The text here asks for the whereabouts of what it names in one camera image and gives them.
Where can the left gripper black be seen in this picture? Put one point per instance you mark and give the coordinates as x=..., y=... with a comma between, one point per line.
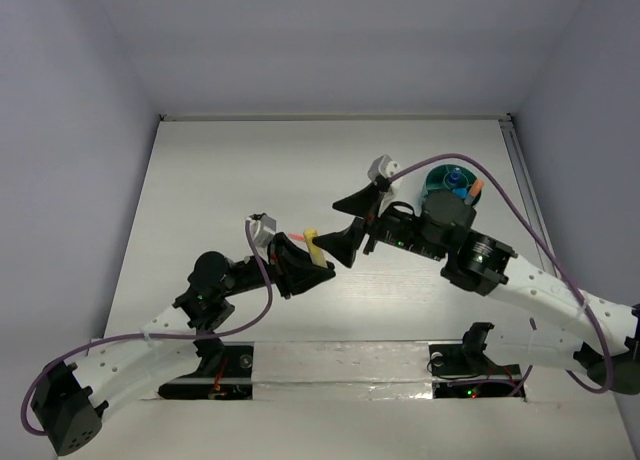
x=279, y=269

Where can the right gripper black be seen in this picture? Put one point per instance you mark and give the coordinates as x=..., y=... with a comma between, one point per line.
x=364, y=203

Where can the yellow translucent marker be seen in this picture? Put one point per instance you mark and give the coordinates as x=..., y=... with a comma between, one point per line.
x=316, y=255

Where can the grey marker orange tip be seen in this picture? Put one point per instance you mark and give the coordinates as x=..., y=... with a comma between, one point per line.
x=472, y=199

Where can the yellow marker cap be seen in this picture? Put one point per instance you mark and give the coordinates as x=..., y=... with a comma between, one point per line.
x=309, y=234

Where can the blue black highlighter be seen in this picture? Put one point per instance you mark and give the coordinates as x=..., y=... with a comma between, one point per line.
x=460, y=192

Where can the orange marker cap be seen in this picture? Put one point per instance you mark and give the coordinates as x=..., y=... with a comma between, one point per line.
x=477, y=186

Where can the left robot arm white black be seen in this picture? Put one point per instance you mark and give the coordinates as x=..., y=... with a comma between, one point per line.
x=76, y=393

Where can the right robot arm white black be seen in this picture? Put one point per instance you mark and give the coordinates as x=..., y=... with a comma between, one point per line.
x=595, y=337

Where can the teal round pen holder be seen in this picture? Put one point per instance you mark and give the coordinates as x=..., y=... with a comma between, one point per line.
x=436, y=179

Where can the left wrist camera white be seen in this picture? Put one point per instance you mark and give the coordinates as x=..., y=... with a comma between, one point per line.
x=261, y=230

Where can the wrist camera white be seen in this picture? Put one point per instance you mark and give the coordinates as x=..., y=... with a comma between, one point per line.
x=261, y=230
x=381, y=170

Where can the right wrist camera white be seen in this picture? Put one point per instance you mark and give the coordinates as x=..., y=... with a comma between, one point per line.
x=381, y=170

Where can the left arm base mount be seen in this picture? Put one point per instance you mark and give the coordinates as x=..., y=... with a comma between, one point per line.
x=224, y=377

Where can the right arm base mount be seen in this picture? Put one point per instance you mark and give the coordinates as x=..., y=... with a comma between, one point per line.
x=461, y=370

